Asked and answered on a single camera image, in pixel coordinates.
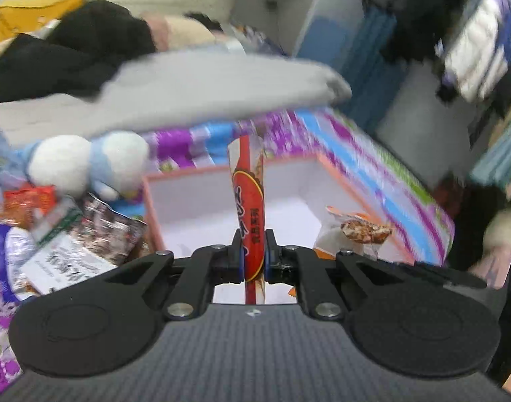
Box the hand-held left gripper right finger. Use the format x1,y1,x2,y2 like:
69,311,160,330
264,228,412,321

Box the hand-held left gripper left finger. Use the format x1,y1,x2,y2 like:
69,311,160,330
100,229,244,320

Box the pink cardboard box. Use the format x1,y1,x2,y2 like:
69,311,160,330
142,153,415,266

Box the red white long snack packet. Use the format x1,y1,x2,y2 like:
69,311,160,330
227,134,268,306

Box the dark photo print snack packet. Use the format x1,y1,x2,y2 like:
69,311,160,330
82,193,149,266

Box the white green snack packet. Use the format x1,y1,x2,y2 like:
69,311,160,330
19,197,118,296

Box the clear orange snack packet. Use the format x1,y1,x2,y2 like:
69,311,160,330
314,206,396,260

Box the grey duvet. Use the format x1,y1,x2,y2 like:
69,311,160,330
0,48,352,143

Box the white blue plush toy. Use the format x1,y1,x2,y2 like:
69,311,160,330
27,131,151,202

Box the small red snack packet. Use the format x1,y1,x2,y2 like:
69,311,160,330
3,185,57,227

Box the blue curtain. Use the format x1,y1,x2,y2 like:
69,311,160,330
343,6,407,135

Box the blue padded panel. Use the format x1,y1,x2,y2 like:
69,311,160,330
297,14,352,57

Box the pink beige pillow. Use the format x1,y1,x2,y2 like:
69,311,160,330
144,13,216,51

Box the teal cloth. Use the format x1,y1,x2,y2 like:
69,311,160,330
469,109,511,197

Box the pale blue plastic bag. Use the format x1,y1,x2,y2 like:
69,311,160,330
0,113,30,189

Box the white wardrobe cabinet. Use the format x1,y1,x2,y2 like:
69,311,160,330
232,0,365,59

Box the black jacket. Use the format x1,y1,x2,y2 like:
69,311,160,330
0,0,158,105

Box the hanging black clothes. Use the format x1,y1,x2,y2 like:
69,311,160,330
381,0,469,63

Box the white puffer jacket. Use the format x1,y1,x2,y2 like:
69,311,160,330
442,0,511,101

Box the yellow pillow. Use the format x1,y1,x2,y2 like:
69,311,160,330
0,0,91,45

